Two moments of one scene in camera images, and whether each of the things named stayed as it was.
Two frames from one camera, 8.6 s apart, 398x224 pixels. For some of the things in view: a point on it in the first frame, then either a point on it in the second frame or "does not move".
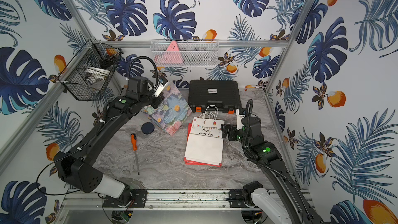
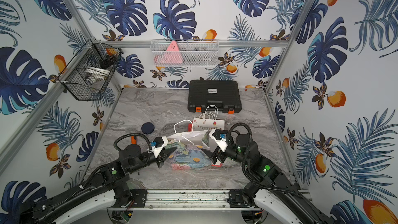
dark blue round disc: (147, 128) does not move
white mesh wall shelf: (185, 53) does not move
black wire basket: (87, 74) does not move
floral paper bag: (169, 114) → (189, 154)
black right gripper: (232, 129) → (218, 153)
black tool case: (222, 96) does not move
